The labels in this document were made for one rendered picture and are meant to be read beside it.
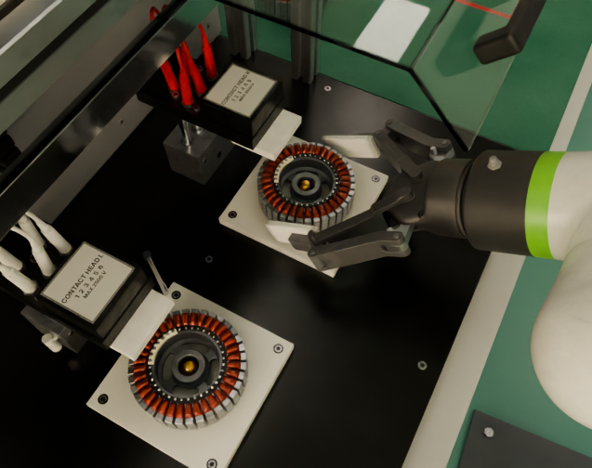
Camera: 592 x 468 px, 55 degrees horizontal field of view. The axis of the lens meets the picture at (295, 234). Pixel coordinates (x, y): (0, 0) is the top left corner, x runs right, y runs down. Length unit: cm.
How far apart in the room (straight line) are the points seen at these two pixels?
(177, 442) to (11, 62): 36
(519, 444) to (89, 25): 125
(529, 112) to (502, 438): 80
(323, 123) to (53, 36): 44
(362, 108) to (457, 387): 38
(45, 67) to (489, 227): 36
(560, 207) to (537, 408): 104
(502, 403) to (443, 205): 98
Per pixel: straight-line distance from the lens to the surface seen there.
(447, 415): 63
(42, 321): 61
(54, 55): 41
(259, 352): 59
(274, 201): 63
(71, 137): 44
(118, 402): 60
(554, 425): 149
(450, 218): 53
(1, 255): 53
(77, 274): 50
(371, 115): 78
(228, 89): 60
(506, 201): 50
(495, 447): 142
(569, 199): 48
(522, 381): 150
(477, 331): 67
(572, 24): 102
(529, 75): 91
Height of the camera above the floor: 134
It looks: 60 degrees down
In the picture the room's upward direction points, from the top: straight up
